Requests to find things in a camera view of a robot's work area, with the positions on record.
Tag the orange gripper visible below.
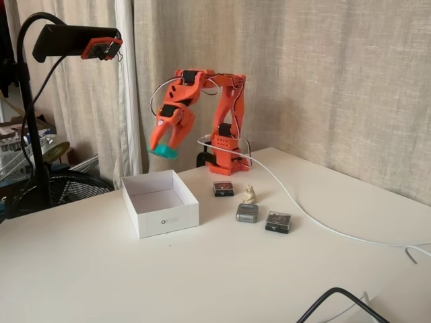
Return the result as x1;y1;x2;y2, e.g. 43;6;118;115
149;102;196;152

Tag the green cube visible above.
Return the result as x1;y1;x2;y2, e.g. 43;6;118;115
147;143;179;159

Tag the white cardboard bin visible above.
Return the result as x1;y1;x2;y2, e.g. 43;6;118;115
121;170;200;240

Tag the black table clamp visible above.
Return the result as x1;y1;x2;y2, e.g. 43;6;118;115
196;151;218;168

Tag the black case with red coin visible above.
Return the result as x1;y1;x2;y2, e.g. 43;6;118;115
213;180;235;198

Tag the small cream figurine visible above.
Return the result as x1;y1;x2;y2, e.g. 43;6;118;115
241;184;259;205

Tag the black floor fan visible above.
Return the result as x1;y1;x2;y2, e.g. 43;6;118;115
0;170;114;216

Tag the grey metal tin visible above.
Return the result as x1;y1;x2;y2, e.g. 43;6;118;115
234;203;260;223

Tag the black gooseneck stand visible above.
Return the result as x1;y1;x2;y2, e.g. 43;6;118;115
6;11;68;219

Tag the black case with dark coin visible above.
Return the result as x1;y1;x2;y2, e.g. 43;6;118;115
265;211;292;235

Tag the cardboard box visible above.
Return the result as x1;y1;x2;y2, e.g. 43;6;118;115
0;97;57;137

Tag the thin servo wire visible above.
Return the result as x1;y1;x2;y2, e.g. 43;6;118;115
150;77;185;118

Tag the red camera module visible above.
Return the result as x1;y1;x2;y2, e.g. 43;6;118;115
80;37;124;62

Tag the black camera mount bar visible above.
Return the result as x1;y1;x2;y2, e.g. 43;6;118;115
32;24;122;64

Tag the white cable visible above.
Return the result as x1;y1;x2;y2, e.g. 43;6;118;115
197;134;431;265

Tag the white wire basket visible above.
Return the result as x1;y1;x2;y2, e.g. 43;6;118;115
0;133;46;184

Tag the black power cable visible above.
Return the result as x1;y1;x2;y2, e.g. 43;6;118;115
296;287;391;323

